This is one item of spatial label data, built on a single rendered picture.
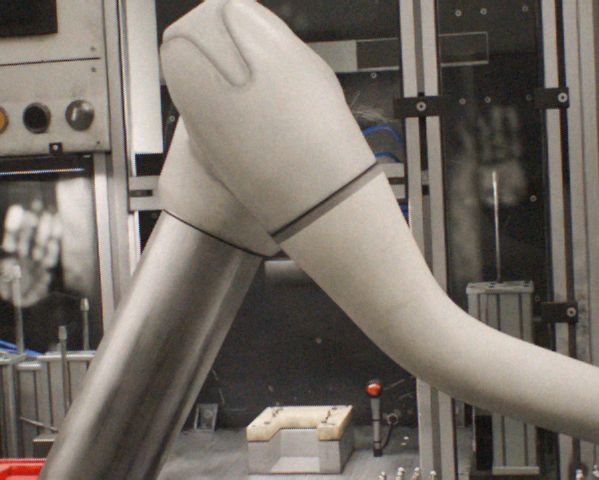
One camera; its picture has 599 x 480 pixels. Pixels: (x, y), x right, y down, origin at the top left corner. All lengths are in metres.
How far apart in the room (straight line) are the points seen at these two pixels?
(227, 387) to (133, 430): 1.00
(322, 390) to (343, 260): 1.15
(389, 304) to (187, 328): 0.23
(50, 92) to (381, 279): 0.85
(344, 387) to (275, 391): 0.12
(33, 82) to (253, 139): 0.82
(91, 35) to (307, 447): 0.66
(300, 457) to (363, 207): 0.96
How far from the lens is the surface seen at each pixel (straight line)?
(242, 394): 2.09
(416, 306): 0.93
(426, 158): 1.59
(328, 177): 0.91
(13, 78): 1.70
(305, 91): 0.91
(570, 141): 1.57
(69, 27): 1.68
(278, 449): 1.82
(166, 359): 1.09
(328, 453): 1.74
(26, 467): 1.69
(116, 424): 1.10
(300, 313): 2.05
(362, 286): 0.92
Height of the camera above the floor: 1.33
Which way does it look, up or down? 3 degrees down
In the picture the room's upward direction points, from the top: 3 degrees counter-clockwise
